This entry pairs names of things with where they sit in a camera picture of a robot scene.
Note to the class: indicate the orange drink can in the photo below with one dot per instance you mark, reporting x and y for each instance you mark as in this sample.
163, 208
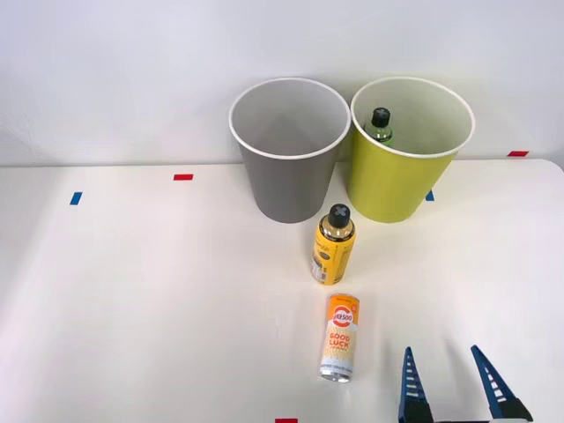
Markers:
340, 337

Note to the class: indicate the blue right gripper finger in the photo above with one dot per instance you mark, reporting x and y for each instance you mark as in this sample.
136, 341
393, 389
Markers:
410, 383
495, 388

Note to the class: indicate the grey waste bin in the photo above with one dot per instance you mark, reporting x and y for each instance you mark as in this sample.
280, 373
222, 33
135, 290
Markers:
288, 150

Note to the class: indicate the yellow-green waste bin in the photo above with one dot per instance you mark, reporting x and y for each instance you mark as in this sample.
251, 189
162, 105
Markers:
396, 176

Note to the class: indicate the green label plastic bottle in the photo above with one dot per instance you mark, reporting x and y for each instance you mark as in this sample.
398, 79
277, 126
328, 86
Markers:
381, 128

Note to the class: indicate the yellow label plastic bottle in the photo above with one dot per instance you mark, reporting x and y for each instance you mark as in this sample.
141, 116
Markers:
332, 249

